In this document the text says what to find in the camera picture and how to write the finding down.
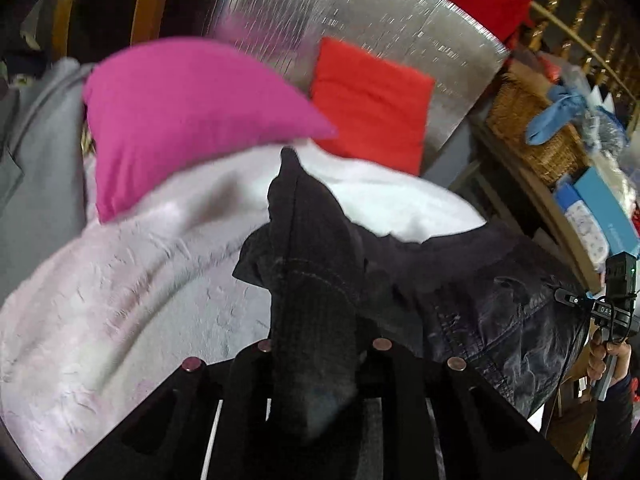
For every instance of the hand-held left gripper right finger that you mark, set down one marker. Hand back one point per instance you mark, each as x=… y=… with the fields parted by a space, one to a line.
x=405 y=390

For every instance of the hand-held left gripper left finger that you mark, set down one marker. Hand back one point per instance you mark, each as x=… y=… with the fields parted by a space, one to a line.
x=250 y=385

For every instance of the black puffer jacket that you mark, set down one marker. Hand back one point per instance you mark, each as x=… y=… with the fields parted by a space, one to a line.
x=475 y=310

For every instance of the person's right forearm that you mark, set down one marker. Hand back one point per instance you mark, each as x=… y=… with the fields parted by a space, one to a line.
x=620 y=425

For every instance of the person's right hand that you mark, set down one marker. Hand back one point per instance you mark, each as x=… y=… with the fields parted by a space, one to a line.
x=595 y=360

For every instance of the light blue cardboard box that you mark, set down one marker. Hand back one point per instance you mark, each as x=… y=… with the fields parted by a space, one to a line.
x=605 y=210

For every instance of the wooden table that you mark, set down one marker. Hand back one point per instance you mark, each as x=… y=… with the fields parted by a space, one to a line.
x=540 y=195

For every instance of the white fleece blanket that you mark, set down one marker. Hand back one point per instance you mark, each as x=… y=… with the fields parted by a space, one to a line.
x=125 y=285

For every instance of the clear plastic bag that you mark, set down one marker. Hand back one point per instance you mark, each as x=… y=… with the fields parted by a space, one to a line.
x=605 y=125

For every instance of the light blue cloth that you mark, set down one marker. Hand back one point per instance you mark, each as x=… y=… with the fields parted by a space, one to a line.
x=550 y=120

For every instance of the wicker basket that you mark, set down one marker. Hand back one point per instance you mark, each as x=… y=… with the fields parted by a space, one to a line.
x=520 y=120

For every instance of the pink pillow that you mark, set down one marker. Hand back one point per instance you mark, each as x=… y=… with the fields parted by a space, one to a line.
x=190 y=120

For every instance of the red pillow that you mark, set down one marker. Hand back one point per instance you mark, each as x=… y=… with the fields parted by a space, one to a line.
x=370 y=105

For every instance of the grey jacket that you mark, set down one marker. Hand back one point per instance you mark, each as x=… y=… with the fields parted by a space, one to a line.
x=40 y=160

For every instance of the silver foil insulation mat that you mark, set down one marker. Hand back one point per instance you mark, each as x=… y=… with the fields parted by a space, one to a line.
x=400 y=20

